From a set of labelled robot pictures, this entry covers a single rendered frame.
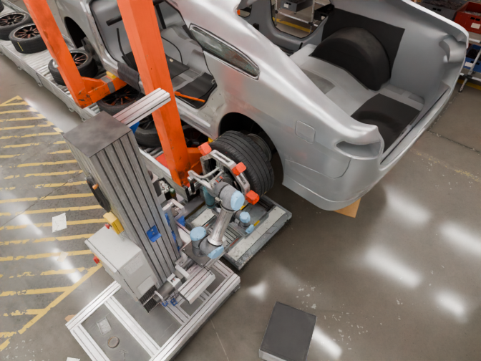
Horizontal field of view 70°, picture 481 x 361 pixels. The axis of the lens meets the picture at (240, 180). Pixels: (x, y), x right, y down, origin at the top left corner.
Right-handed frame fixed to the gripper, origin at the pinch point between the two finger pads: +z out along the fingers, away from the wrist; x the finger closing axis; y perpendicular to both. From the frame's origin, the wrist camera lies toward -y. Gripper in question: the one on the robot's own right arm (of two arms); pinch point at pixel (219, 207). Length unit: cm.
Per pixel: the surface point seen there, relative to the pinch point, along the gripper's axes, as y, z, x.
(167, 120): 52, 63, -10
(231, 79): 77, 35, -59
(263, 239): -75, -18, -34
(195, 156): -6, 65, -31
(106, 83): -15, 256, -50
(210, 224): -76, 37, -12
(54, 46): 51, 256, -11
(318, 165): 39, -52, -57
